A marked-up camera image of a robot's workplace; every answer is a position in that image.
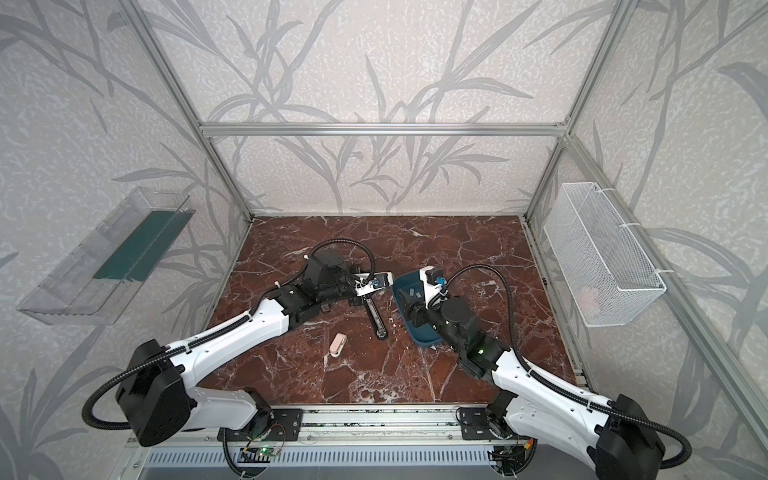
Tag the aluminium front rail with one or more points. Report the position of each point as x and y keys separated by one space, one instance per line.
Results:
x=358 y=424

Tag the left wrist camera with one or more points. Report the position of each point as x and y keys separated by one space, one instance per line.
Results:
x=365 y=286

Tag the white wire mesh basket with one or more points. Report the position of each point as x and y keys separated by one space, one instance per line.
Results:
x=595 y=247

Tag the pink object in basket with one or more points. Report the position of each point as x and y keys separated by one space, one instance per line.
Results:
x=588 y=301

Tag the slotted grey cable duct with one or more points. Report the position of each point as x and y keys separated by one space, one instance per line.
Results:
x=353 y=456

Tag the clear plastic wall bin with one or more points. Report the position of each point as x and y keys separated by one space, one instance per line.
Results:
x=70 y=295

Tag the teal plastic tray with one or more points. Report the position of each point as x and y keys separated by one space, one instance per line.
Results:
x=409 y=308

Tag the black stapler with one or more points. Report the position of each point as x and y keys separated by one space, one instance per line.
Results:
x=377 y=323

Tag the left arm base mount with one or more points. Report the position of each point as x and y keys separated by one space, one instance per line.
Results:
x=279 y=425

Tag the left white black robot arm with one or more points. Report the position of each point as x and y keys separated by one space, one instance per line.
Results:
x=158 y=395

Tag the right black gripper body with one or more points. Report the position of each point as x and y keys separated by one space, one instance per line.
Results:
x=420 y=306

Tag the green pad in bin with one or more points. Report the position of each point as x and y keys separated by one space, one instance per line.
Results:
x=139 y=254

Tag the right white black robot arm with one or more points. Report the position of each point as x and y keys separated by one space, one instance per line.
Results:
x=613 y=437

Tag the small green circuit board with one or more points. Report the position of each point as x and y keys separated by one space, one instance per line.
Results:
x=262 y=454

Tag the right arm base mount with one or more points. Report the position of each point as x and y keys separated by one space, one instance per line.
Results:
x=476 y=424

